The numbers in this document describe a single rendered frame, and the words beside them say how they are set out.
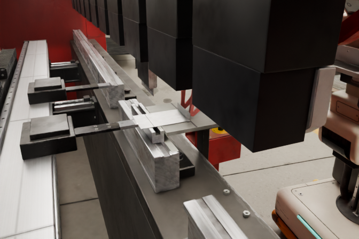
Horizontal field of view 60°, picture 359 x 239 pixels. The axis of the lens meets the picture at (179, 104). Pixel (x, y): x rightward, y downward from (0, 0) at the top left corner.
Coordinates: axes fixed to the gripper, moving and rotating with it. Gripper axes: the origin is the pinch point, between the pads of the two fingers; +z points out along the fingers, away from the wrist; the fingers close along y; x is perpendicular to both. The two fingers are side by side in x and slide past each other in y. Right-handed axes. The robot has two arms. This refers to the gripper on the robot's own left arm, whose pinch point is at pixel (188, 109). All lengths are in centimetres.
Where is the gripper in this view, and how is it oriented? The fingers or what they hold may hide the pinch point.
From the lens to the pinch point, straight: 82.3
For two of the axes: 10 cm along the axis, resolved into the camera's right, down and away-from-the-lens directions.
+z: -4.2, 8.9, 1.7
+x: 8.3, 3.0, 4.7
